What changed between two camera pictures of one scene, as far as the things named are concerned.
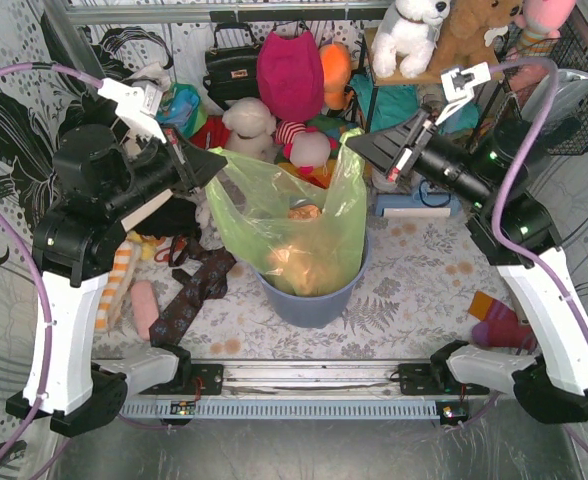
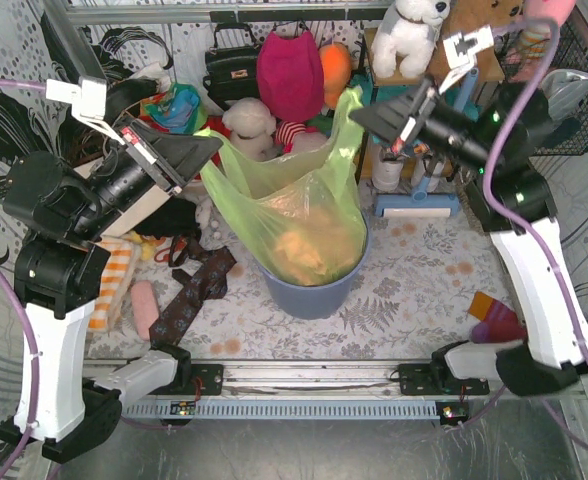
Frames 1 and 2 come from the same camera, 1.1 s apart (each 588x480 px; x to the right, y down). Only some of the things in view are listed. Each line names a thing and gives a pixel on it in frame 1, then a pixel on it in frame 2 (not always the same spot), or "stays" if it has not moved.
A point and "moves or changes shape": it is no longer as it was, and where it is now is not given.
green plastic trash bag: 306,240 moves or changes shape
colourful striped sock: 500,325 stays
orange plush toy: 335,60 stays
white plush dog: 410,43 stays
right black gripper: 410,151 -> 413,120
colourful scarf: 183,109 stays
